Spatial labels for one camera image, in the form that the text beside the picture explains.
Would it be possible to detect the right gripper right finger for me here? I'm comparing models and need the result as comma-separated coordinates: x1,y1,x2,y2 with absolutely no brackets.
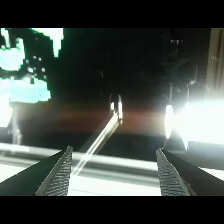
155,147,224,197

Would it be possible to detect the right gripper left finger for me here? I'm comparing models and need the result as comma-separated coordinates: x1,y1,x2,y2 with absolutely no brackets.
0,145,74,197

